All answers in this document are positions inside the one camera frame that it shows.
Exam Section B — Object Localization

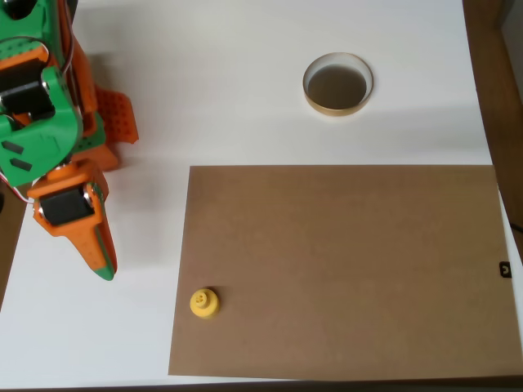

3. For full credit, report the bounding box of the round gold-rimmed dish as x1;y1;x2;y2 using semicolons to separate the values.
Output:
302;51;375;118

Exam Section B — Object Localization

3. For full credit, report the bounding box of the orange robot base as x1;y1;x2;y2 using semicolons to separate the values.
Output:
67;87;140;172

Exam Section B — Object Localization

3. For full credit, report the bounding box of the small yellow plastic piece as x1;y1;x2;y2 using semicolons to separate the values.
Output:
189;287;221;321

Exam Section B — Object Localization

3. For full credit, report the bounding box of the white red servo cable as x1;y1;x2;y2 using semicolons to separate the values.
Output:
60;36;81;85
0;169;37;206

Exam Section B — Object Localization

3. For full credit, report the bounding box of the brown cardboard sheet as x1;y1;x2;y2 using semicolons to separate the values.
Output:
168;164;523;381

